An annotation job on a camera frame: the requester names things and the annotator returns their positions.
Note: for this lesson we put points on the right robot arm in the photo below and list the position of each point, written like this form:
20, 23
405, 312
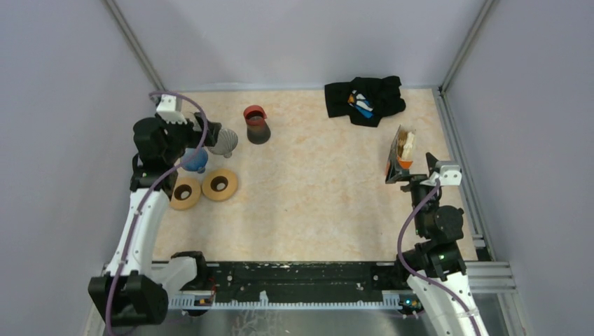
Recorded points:
428, 258

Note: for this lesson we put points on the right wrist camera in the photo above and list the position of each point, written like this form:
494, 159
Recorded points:
445, 173

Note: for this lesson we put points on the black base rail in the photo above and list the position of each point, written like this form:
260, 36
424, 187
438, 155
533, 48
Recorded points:
299, 286

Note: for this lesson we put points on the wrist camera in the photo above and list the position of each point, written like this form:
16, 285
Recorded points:
445, 173
168, 110

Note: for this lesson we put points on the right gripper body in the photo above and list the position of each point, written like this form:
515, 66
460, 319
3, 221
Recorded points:
419, 191

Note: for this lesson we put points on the blue glass dripper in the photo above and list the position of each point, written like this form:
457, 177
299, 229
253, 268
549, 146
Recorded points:
193, 161

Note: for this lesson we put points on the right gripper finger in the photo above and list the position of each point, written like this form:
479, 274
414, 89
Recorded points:
397, 170
432, 163

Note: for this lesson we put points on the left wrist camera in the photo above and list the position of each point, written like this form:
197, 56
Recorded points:
168, 110

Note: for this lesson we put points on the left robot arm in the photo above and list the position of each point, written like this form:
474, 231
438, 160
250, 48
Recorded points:
130, 293

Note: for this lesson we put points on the clear ribbed glass dripper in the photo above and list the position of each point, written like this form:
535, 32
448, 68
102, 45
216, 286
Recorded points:
226, 143

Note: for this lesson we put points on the orange coffee filter pack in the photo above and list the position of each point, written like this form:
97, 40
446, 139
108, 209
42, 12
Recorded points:
403, 144

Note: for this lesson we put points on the black printed cloth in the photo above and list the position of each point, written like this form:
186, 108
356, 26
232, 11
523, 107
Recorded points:
365, 101

